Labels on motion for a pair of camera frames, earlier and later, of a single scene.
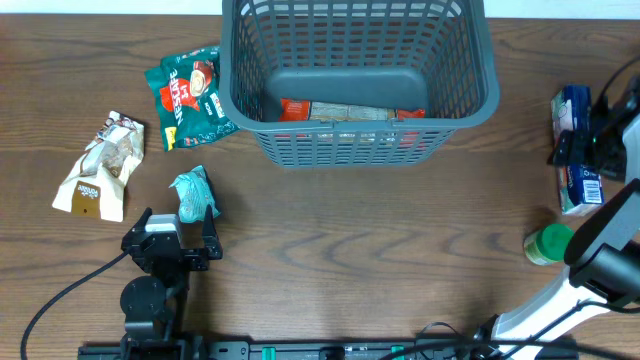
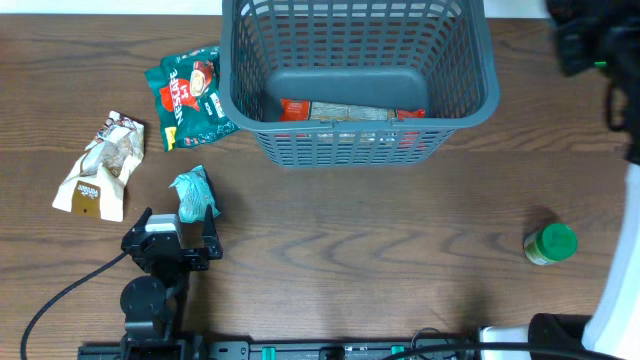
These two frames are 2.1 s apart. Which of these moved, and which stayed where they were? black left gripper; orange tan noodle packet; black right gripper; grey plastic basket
Moved: black right gripper
Stayed: black left gripper; orange tan noodle packet; grey plastic basket
